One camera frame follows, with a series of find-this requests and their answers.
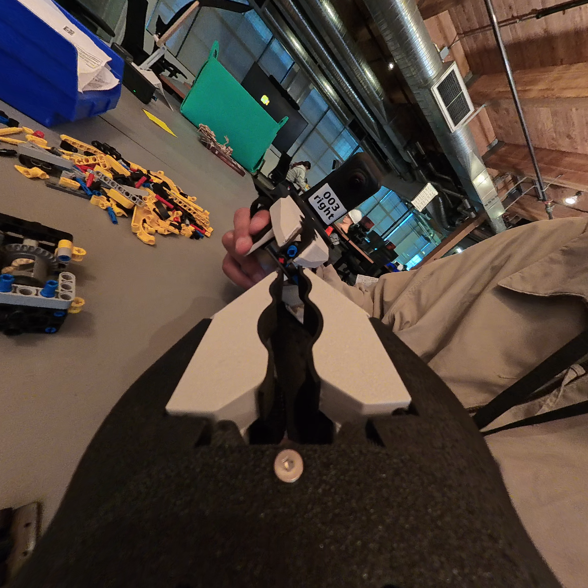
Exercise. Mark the black monitor screen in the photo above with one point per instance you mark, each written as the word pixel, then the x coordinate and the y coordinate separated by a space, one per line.
pixel 275 96

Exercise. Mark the green bin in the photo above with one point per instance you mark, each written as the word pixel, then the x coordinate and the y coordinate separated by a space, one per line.
pixel 229 119

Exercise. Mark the small dark red box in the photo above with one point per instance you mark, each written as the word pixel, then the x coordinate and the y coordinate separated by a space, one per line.
pixel 225 154

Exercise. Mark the person's right forearm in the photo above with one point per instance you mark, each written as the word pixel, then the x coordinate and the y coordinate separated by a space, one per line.
pixel 363 294

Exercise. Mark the silver air duct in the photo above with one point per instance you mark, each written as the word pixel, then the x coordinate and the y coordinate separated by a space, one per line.
pixel 413 55

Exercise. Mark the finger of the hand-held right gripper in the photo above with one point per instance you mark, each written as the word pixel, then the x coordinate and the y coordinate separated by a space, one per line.
pixel 312 252
pixel 285 220

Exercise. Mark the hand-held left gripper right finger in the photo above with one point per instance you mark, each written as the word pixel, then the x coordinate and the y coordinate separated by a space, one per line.
pixel 358 363

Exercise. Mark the black charger box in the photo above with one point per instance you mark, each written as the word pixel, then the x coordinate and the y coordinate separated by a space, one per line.
pixel 138 82

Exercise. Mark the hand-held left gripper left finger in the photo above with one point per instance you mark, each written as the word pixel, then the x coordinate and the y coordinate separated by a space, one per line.
pixel 220 367

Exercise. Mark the small toy brick assembly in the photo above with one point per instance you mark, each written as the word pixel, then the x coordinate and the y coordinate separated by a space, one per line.
pixel 288 257

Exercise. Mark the yellow sticky note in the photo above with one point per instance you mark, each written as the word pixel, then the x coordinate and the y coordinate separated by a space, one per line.
pixel 158 121

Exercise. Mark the person's right hand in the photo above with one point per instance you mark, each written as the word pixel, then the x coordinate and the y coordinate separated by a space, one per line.
pixel 241 257

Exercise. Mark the framed white sign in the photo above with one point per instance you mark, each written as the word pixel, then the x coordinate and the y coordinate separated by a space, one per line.
pixel 423 197

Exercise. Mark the white folded paper sheets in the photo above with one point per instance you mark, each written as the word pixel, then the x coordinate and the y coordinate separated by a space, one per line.
pixel 92 59

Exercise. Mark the partly built toy car chassis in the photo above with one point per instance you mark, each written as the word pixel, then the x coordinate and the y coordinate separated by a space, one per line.
pixel 32 275

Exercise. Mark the pile of toy bricks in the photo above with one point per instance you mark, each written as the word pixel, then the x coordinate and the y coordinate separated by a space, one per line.
pixel 138 193

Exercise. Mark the black desk lamp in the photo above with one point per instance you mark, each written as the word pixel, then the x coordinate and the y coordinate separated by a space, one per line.
pixel 177 23

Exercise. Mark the blue plastic bin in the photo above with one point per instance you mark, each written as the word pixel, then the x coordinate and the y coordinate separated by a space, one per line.
pixel 41 69

